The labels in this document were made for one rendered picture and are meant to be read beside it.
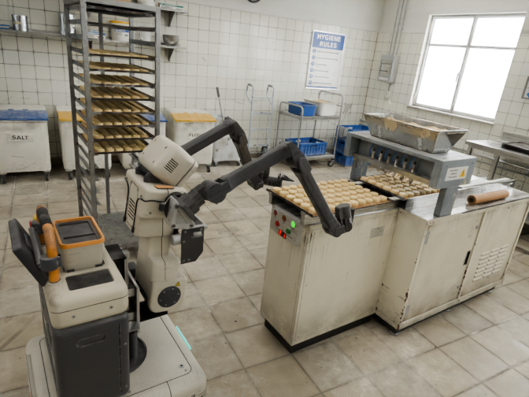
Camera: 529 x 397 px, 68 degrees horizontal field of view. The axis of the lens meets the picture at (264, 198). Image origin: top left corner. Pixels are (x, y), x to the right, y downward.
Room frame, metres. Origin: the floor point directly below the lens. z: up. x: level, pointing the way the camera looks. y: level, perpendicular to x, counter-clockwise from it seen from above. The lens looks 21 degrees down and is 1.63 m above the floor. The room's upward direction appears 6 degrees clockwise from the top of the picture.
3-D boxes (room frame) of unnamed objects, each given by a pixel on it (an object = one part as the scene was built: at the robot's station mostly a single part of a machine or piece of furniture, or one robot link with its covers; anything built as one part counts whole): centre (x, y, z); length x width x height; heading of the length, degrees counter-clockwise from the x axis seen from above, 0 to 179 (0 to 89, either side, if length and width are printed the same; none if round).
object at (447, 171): (2.42, -0.84, 1.01); 0.72 x 0.33 x 0.34; 35
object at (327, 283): (2.13, -0.43, 0.45); 0.70 x 0.34 x 0.90; 125
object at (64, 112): (4.59, 2.23, 0.38); 0.64 x 0.54 x 0.77; 31
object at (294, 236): (1.92, -0.13, 0.77); 0.24 x 0.04 x 0.14; 35
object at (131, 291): (1.54, 0.50, 0.55); 0.28 x 0.27 x 0.25; 36
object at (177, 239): (1.56, 0.36, 0.87); 0.28 x 0.16 x 0.22; 36
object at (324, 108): (6.19, -0.70, 0.90); 0.44 x 0.36 x 0.20; 39
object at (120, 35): (5.01, 1.91, 1.67); 0.25 x 0.24 x 0.21; 120
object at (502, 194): (2.50, -1.48, 0.87); 0.40 x 0.06 x 0.06; 123
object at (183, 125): (5.24, 1.10, 0.38); 0.64 x 0.54 x 0.77; 28
